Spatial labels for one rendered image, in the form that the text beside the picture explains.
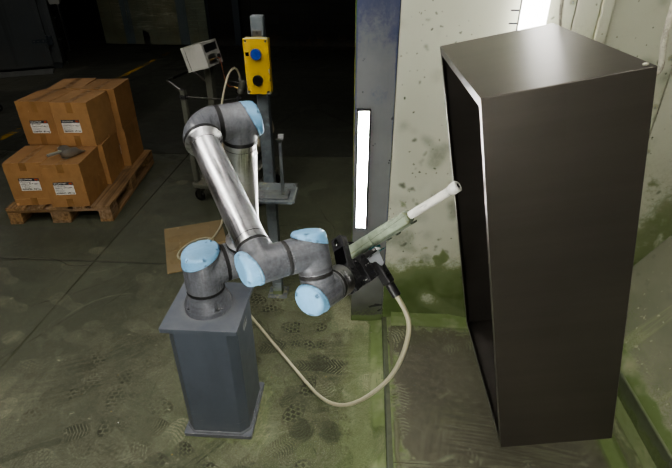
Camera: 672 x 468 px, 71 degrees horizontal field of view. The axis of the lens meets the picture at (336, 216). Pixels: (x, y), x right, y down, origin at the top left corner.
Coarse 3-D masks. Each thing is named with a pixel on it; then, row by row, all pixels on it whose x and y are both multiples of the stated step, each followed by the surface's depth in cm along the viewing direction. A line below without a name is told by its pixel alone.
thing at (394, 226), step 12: (444, 192) 128; (456, 192) 127; (420, 204) 134; (432, 204) 131; (396, 216) 138; (408, 216) 137; (384, 228) 141; (396, 228) 138; (360, 240) 147; (372, 240) 144; (384, 240) 142; (360, 252) 148; (384, 264) 148; (384, 276) 146; (396, 288) 146
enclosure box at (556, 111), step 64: (448, 64) 139; (512, 64) 117; (576, 64) 106; (640, 64) 98; (448, 128) 163; (512, 128) 103; (576, 128) 102; (640, 128) 101; (512, 192) 110; (576, 192) 110; (640, 192) 109; (512, 256) 119; (576, 256) 118; (512, 320) 130; (576, 320) 129; (512, 384) 142; (576, 384) 141
